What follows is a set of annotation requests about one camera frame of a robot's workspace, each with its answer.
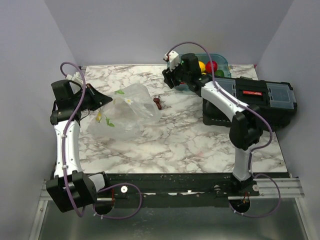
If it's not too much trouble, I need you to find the black toolbox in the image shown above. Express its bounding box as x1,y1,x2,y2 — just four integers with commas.
215,76,298,132

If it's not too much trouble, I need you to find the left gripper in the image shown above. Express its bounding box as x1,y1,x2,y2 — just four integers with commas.
72,83,113,111

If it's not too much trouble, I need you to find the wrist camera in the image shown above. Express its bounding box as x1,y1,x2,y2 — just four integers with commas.
163,50,180,72
66,72,84,88

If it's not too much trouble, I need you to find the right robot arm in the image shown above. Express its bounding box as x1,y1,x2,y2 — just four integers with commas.
162,50,263,196

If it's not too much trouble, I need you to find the red fake apple back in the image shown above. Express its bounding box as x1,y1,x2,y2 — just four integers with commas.
205,60,218,74

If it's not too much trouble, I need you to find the clear plastic lemon-print bag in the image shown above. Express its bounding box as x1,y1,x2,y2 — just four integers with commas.
87,83,161,141

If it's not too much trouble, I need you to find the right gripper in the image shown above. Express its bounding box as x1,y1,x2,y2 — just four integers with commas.
161,60,190,90

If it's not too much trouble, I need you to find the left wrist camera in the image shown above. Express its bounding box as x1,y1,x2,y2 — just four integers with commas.
66,72,84,88

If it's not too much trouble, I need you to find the yellow fake lemon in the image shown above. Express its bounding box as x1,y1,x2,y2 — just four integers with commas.
198,61,206,73

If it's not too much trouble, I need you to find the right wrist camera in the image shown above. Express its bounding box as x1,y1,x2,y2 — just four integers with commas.
163,50,180,72

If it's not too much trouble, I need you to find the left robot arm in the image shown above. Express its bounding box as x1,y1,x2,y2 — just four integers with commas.
46,79,113,213

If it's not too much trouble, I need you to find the brown toy faucet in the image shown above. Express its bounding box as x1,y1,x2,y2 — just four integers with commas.
153,95,163,110

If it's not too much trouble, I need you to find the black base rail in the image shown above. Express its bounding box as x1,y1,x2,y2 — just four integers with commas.
96,173,259,209

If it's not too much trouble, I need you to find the aluminium frame rail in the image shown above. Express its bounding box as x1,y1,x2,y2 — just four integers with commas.
39,177,305,201

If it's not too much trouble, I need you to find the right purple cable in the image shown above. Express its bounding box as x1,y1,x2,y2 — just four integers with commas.
165,41,282,218

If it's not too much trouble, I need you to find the teal plastic container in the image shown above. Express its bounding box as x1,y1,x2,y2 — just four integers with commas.
174,53,232,91

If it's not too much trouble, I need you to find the green fake lime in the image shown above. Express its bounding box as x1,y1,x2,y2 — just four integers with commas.
214,69,225,77

